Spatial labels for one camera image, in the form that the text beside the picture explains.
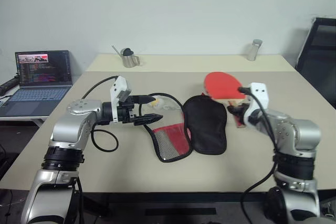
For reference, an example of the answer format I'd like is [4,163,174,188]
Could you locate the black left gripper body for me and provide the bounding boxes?
[116,94,138,125]

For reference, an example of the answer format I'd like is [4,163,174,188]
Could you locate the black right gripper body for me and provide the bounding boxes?
[234,102,250,124]

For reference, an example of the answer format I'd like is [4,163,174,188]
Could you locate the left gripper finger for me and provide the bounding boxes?
[131,94,156,104]
[133,113,164,126]

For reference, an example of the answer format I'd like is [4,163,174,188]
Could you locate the red table tennis paddle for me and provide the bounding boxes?
[201,71,249,130]

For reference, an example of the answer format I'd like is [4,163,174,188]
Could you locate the black and red paddle case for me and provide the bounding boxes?
[138,92,228,163]

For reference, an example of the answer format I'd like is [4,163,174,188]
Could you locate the stainless steel pitcher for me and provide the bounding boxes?
[121,47,142,68]

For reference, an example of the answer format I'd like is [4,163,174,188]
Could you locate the steel shaker bottle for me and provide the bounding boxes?
[245,39,263,61]

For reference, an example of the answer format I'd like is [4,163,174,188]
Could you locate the open grey laptop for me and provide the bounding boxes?
[0,50,73,117]

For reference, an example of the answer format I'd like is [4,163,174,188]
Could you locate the black office chair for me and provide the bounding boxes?
[294,17,336,109]

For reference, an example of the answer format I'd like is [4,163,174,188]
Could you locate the long black device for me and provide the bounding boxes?
[0,76,20,97]

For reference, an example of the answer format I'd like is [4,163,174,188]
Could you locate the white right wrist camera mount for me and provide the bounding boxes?
[243,82,270,126]

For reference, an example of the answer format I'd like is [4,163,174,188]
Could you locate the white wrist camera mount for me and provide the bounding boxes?
[109,76,132,123]
[243,82,270,126]

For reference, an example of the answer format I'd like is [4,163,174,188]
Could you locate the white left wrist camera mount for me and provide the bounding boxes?
[109,76,132,123]

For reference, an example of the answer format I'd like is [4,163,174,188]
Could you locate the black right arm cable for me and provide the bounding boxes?
[237,86,279,224]

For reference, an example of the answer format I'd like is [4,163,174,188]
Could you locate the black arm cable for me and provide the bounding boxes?
[81,76,119,153]
[237,86,279,224]

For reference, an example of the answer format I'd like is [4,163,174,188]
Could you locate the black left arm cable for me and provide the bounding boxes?
[81,76,119,153]

